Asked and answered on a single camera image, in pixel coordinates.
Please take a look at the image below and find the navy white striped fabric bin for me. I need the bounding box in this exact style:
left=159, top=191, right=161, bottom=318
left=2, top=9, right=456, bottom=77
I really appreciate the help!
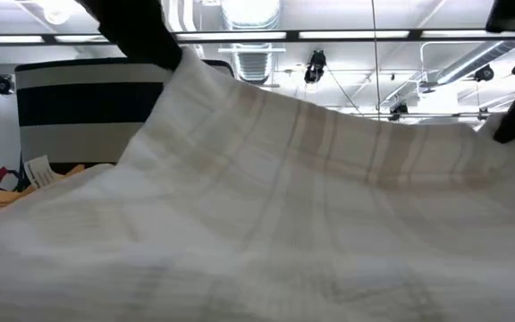
left=14, top=56, right=236, bottom=176

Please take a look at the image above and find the white towel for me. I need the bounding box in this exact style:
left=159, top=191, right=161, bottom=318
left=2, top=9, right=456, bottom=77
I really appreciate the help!
left=0, top=47, right=515, bottom=322

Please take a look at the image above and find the thin hanging cable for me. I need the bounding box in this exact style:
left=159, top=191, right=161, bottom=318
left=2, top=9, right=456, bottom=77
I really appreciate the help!
left=370, top=0, right=382, bottom=122

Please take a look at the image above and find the black hanging camera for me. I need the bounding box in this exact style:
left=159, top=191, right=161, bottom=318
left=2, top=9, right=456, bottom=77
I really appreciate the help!
left=388, top=102, right=409, bottom=123
left=0, top=74, right=15, bottom=97
left=473, top=64, right=495, bottom=83
left=304, top=48, right=328, bottom=85

